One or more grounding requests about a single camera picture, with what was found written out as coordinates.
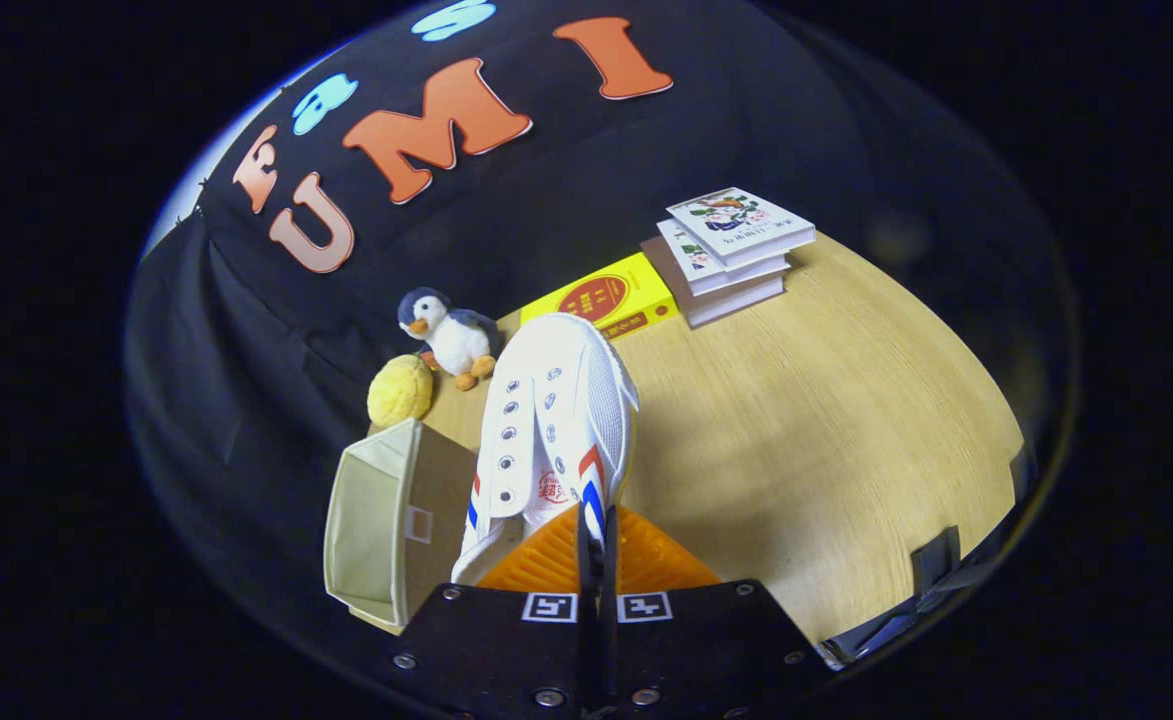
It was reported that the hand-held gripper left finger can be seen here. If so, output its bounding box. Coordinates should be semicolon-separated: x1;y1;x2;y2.
389;503;599;720

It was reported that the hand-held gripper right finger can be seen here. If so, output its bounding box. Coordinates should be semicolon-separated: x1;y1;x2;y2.
601;505;835;720

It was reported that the beige fabric storage box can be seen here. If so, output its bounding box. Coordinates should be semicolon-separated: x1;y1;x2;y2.
323;417;480;633

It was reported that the white canvas shoe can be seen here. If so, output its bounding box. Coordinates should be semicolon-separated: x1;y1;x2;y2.
451;312;641;586

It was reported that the yellow bun plush toy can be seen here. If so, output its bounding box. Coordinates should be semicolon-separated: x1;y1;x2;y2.
367;354;435;429

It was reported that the penguin plush toy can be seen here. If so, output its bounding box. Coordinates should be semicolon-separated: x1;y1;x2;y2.
397;287;503;392

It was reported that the brown book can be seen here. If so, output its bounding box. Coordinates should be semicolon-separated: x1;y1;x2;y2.
641;236;787;329

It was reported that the yellow book with red circle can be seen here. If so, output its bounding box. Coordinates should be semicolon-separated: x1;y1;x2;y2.
519;252;680;343

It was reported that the white illustrated book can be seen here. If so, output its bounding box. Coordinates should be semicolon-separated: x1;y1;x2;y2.
665;187;817;271

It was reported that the black backdrop cloth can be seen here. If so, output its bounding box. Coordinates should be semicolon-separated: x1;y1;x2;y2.
126;0;1077;641

